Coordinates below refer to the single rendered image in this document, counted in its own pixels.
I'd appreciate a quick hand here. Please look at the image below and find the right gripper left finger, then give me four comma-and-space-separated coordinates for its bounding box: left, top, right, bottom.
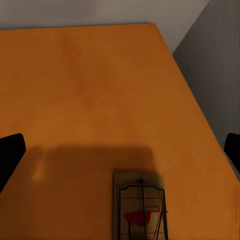
0, 133, 26, 193

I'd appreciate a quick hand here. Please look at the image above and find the mousetrap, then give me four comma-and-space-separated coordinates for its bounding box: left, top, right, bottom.
112, 172, 170, 240

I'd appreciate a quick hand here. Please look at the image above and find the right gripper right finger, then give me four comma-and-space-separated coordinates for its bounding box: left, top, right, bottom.
224, 133, 240, 172

